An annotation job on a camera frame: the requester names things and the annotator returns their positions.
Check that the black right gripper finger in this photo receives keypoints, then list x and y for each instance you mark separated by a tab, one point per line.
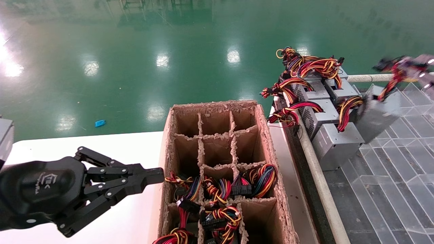
428	81
423	61

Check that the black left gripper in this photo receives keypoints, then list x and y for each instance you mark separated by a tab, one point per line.
34	189

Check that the blue scrap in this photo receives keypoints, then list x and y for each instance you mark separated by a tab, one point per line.
100	123

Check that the cardboard divider box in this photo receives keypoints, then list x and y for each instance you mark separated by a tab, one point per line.
217	149

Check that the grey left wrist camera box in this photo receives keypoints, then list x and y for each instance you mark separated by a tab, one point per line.
5	139

